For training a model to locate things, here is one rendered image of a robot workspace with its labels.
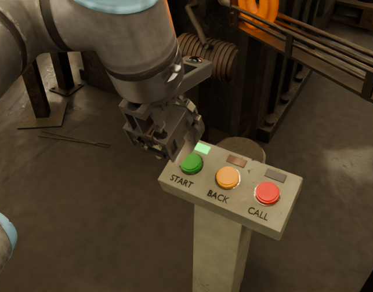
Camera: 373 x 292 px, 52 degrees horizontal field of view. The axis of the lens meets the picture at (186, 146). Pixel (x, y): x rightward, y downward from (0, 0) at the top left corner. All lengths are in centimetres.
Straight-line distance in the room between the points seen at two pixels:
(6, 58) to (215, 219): 49
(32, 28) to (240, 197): 43
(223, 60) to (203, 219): 63
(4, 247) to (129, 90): 61
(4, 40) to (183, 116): 25
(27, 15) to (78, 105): 158
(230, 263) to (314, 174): 87
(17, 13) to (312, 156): 145
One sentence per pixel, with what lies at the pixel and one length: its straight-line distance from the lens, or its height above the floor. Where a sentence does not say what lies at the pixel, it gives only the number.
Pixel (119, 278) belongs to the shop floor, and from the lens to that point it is 127.
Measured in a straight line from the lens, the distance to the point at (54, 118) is 190.
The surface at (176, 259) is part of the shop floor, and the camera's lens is 129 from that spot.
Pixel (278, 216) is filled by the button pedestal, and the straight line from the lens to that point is 66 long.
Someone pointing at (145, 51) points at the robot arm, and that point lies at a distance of 40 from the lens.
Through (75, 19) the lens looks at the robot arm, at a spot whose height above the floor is 95.
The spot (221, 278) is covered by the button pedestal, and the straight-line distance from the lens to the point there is 88.
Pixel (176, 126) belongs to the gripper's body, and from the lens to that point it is 51.
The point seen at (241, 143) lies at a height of 52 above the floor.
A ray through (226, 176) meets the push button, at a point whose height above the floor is 61.
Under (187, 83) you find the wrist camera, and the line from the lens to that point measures 52.
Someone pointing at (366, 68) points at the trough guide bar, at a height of 73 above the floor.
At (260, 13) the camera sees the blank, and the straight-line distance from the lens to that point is 110.
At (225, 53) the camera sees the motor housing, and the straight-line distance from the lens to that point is 124.
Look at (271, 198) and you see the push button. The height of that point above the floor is 61.
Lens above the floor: 109
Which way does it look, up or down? 41 degrees down
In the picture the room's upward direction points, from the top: straight up
